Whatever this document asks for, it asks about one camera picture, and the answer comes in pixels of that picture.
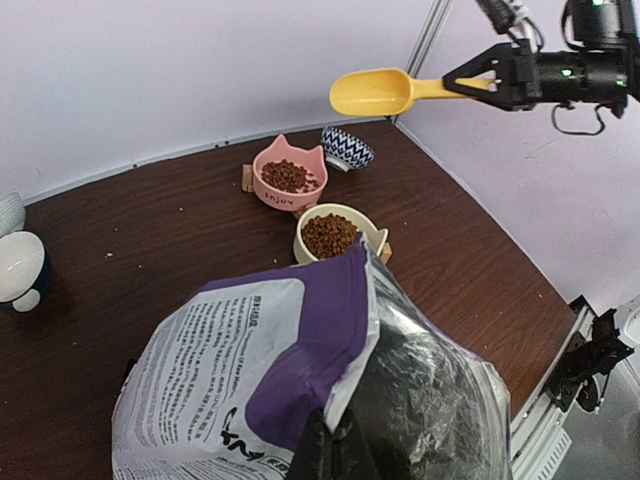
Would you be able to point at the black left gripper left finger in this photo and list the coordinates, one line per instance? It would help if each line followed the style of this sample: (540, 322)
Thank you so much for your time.
(313, 457)

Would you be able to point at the blue white patterned bowl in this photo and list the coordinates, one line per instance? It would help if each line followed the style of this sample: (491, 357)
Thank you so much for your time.
(343, 151)

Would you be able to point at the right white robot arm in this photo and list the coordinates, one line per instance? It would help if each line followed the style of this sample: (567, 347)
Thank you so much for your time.
(563, 179)

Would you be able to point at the wooden bowl stand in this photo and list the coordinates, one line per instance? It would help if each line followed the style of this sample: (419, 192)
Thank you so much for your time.
(386, 252)

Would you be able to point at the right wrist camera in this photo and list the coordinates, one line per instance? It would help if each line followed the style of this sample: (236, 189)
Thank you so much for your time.
(511, 18)

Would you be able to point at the cream cat-ear pet bowl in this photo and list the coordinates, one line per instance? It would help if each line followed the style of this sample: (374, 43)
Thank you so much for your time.
(377, 236)

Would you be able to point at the pink cat-ear pet bowl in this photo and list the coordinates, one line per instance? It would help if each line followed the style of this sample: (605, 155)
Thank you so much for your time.
(312, 159)

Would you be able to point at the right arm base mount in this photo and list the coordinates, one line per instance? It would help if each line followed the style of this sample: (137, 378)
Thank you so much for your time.
(597, 344)

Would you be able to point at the purple pet food bag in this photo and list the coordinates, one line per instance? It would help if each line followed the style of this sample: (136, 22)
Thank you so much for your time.
(226, 384)

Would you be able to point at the light green ribbed bowl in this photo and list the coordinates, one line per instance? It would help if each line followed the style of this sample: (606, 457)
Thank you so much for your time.
(12, 214)

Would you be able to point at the brown kibble in pink bowl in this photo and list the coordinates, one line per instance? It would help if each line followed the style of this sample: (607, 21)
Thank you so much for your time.
(289, 177)

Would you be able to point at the front aluminium frame rail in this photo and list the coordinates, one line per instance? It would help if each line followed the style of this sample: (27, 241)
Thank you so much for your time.
(549, 444)

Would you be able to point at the dark blue white bowl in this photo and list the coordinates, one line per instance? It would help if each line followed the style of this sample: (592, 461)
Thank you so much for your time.
(26, 272)

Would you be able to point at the brown kibble in cream bowl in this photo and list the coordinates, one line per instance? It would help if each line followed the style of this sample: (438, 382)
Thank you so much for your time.
(329, 236)

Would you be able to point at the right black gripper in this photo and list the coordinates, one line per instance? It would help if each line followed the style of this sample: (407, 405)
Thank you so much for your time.
(512, 67)

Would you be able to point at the yellow plastic food scoop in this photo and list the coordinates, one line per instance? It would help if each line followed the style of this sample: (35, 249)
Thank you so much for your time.
(383, 93)

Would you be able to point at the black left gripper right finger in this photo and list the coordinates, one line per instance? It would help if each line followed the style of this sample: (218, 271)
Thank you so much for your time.
(351, 457)

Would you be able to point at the right aluminium corner post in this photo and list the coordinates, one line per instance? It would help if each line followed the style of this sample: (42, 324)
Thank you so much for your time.
(431, 28)

